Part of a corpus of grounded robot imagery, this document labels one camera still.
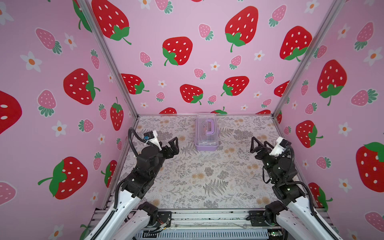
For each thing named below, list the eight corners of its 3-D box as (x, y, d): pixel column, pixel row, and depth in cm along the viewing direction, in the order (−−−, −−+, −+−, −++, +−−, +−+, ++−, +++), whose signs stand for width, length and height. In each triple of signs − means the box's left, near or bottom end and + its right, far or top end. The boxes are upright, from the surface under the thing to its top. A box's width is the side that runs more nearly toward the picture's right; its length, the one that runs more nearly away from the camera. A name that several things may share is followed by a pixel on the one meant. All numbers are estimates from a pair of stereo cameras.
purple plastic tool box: (195, 151, 101) (195, 141, 92) (195, 123, 118) (195, 113, 109) (217, 151, 101) (219, 141, 92) (214, 123, 118) (216, 113, 109)
